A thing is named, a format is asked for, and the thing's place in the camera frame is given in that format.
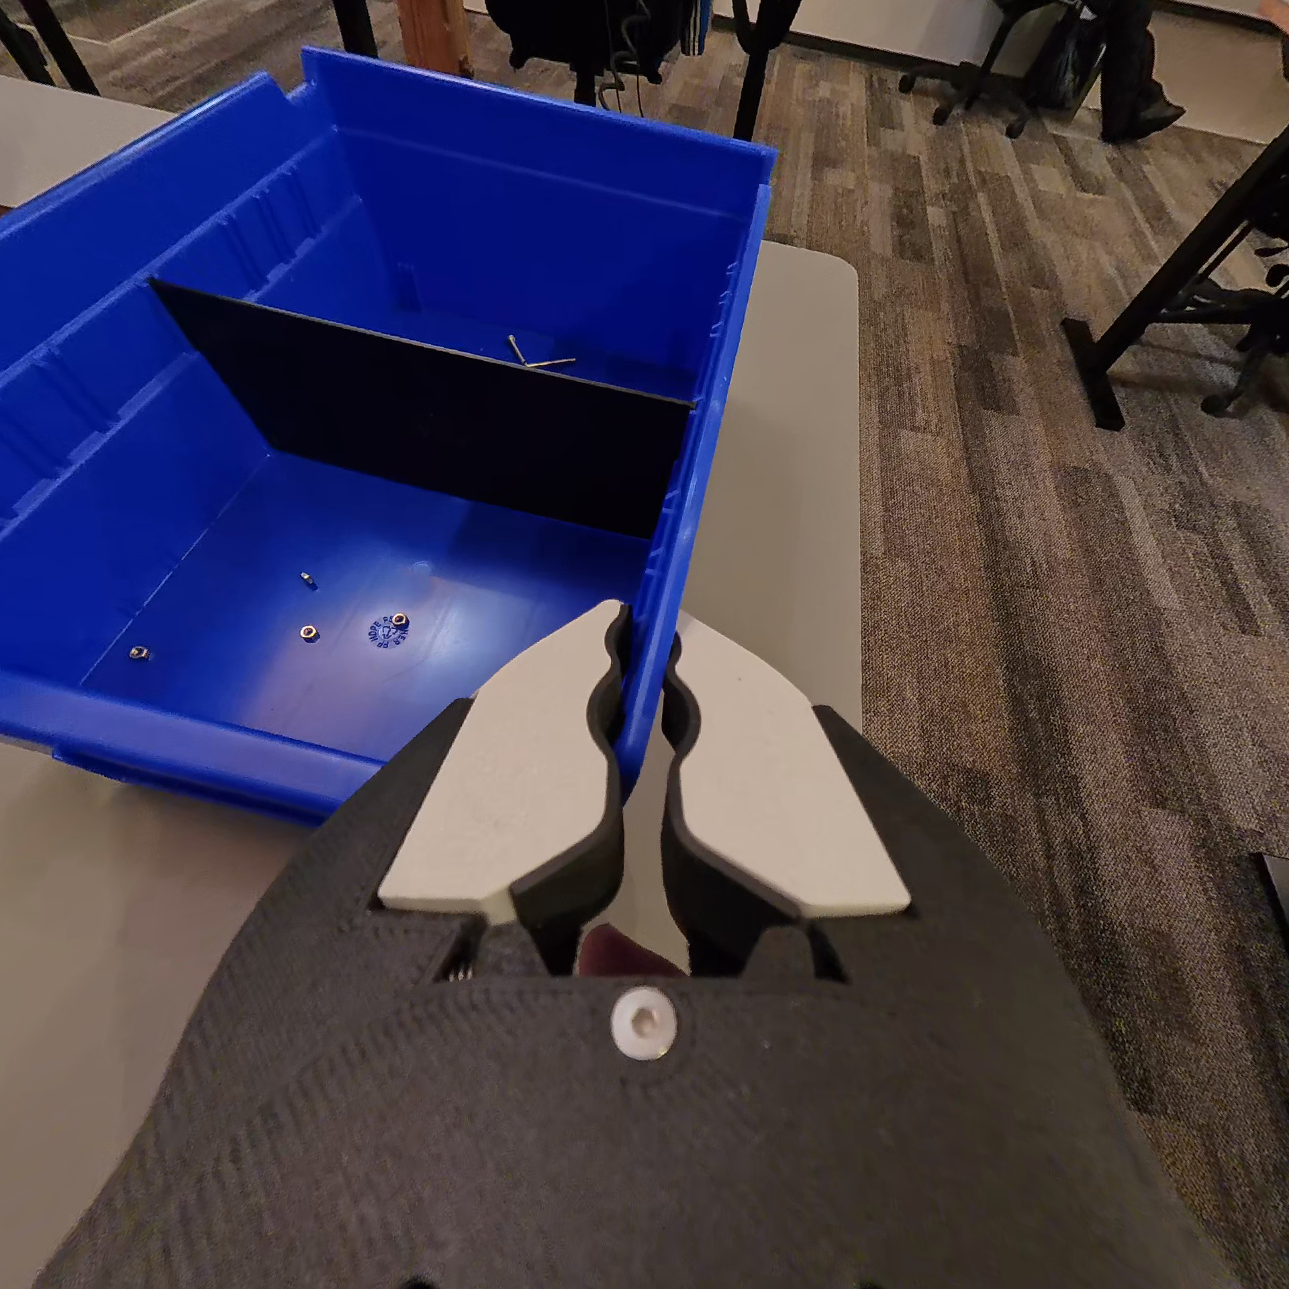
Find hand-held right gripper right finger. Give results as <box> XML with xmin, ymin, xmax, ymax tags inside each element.
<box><xmin>660</xmin><ymin>628</ymin><xmax>913</xmax><ymax>977</ymax></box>

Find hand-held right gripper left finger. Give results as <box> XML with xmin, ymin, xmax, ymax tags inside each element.
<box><xmin>377</xmin><ymin>599</ymin><xmax>632</xmax><ymax>977</ymax></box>

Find blue plastic bin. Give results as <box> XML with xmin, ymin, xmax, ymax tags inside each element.
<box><xmin>0</xmin><ymin>45</ymin><xmax>779</xmax><ymax>829</ymax></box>

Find black bin divider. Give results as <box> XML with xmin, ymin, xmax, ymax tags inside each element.
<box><xmin>149</xmin><ymin>280</ymin><xmax>698</xmax><ymax>542</ymax></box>

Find black stand pole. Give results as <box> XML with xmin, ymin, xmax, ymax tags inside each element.
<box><xmin>732</xmin><ymin>0</ymin><xmax>802</xmax><ymax>143</ymax></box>

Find wooden table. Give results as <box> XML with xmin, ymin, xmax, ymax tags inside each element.
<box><xmin>397</xmin><ymin>0</ymin><xmax>466</xmax><ymax>65</ymax></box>

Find black table leg frame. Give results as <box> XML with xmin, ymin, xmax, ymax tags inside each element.
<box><xmin>1062</xmin><ymin>151</ymin><xmax>1289</xmax><ymax>433</ymax></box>

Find black coiled cable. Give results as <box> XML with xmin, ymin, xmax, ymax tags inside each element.
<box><xmin>595</xmin><ymin>0</ymin><xmax>647</xmax><ymax>114</ymax></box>

